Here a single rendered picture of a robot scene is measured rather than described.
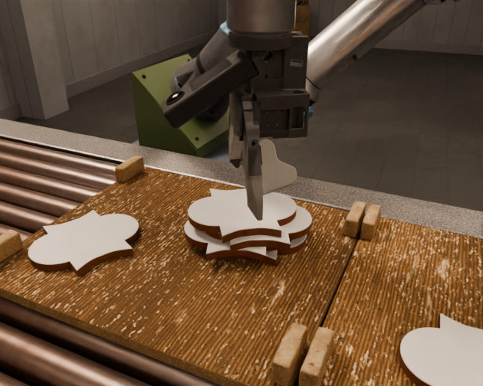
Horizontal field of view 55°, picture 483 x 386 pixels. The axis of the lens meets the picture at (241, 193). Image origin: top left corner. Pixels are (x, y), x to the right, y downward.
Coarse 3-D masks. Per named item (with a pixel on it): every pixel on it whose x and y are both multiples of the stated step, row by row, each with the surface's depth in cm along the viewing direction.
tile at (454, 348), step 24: (408, 336) 46; (432, 336) 46; (456, 336) 46; (480, 336) 46; (408, 360) 43; (432, 360) 43; (456, 360) 43; (480, 360) 43; (432, 384) 41; (456, 384) 41; (480, 384) 41
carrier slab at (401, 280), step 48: (384, 240) 62; (432, 240) 62; (480, 240) 62; (384, 288) 54; (432, 288) 54; (480, 288) 54; (336, 336) 47; (384, 336) 47; (336, 384) 42; (384, 384) 42
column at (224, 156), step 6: (138, 144) 110; (222, 144) 110; (216, 150) 107; (222, 150) 107; (228, 150) 107; (204, 156) 104; (210, 156) 104; (216, 156) 104; (222, 156) 104; (228, 156) 104; (228, 162) 101
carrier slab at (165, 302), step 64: (128, 192) 75; (192, 192) 75; (128, 256) 59; (192, 256) 59; (320, 256) 59; (64, 320) 51; (128, 320) 49; (192, 320) 49; (256, 320) 49; (320, 320) 50; (256, 384) 42
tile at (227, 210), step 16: (224, 192) 65; (240, 192) 65; (272, 192) 65; (192, 208) 61; (208, 208) 61; (224, 208) 61; (240, 208) 61; (272, 208) 61; (288, 208) 61; (192, 224) 59; (208, 224) 58; (224, 224) 57; (240, 224) 57; (256, 224) 57; (272, 224) 57; (224, 240) 56
